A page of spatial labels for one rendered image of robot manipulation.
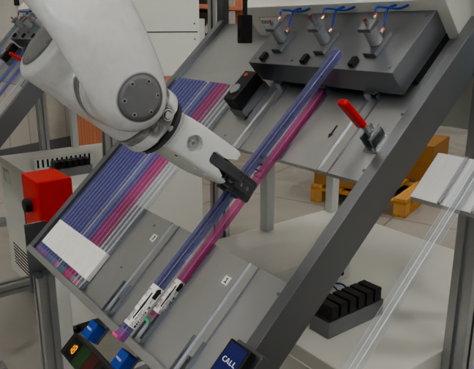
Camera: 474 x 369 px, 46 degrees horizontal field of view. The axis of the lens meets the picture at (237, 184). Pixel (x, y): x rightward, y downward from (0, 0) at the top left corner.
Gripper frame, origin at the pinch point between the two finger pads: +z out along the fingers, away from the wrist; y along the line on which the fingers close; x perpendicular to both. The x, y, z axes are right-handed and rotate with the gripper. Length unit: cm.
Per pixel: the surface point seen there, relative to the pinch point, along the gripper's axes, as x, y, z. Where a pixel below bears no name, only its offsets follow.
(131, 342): 26.9, 9.7, 5.3
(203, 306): 17.0, 3.9, 9.2
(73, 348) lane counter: 34.9, 25.0, 7.2
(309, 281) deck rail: 6.6, -10.0, 11.0
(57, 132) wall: -27, 486, 164
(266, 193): -14, 56, 57
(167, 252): 13.0, 19.2, 9.9
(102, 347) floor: 59, 123, 83
